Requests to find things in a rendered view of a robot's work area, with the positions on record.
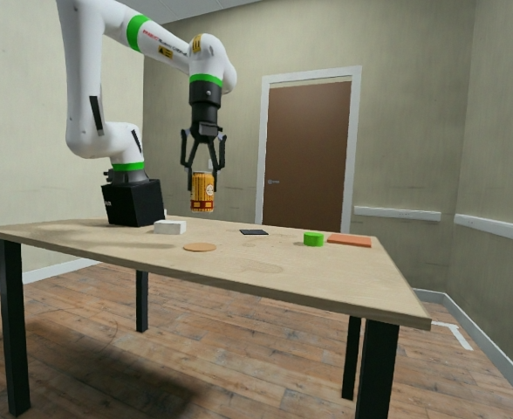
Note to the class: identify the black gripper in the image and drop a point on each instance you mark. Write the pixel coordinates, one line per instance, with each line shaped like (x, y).
(209, 113)

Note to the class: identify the orange flat square slab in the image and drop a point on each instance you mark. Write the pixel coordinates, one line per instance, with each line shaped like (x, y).
(350, 240)

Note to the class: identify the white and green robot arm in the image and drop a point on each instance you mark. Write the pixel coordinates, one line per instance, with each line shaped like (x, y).
(83, 22)

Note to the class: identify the dark grey square coaster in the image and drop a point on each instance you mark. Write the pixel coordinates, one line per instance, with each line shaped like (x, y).
(254, 232)

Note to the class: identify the yellow drink can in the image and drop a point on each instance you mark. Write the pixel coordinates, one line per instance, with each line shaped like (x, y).
(202, 193)

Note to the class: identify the tan round disc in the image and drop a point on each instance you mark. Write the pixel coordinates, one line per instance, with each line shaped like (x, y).
(199, 247)

